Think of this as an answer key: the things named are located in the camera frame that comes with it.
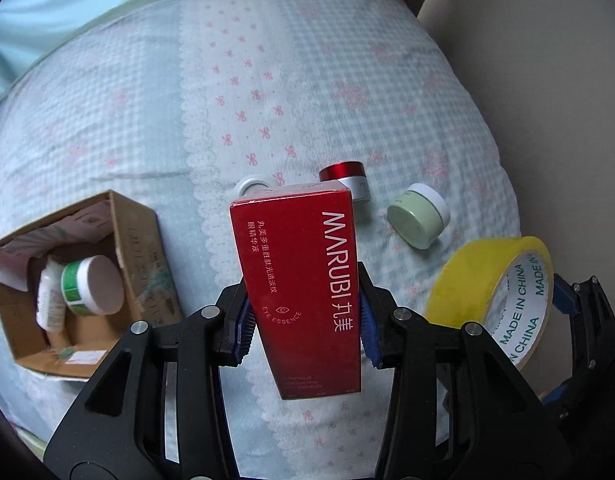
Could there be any grey white round jar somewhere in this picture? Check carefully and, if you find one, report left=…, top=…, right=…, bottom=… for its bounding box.
left=232, top=174, right=275, bottom=200

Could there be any red Marubi carton box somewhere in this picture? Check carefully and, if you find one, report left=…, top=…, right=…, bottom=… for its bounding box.
left=230, top=181, right=361, bottom=400

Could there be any white pill bottle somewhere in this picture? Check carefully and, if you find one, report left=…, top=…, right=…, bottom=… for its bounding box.
left=36, top=258, right=67, bottom=334

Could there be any open cardboard box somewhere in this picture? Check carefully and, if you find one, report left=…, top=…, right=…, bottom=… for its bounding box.
left=0, top=191, right=183, bottom=379

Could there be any pale green cream jar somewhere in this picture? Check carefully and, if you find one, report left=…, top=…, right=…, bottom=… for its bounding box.
left=387, top=183, right=451, bottom=250

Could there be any red lidded silver jar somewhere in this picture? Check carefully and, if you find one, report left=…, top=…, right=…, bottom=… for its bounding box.
left=318, top=160, right=371, bottom=203

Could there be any yellow packing tape roll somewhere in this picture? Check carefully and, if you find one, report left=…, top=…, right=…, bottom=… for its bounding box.
left=425, top=236, right=554, bottom=368

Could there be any green labelled white jar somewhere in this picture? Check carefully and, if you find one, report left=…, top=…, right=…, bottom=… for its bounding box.
left=61, top=255, right=124, bottom=316

